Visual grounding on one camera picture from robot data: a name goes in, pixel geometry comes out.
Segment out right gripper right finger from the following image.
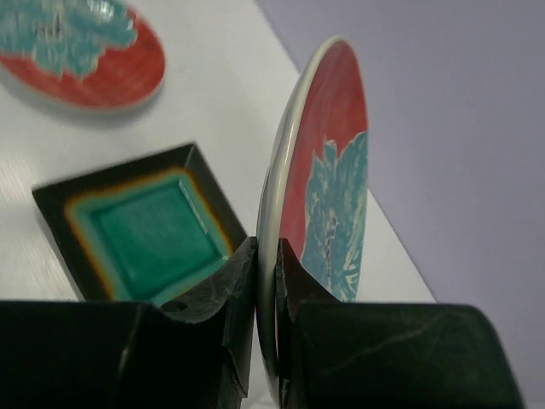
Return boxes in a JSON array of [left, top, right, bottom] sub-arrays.
[[275, 239, 524, 408]]

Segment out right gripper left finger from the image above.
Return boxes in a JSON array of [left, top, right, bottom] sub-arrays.
[[1, 237, 257, 408]]

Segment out black green square plate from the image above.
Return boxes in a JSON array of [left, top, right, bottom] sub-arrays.
[[32, 143, 247, 305]]

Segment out red teal round plate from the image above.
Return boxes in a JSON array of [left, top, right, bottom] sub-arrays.
[[256, 36, 369, 401], [1, 1, 166, 112]]

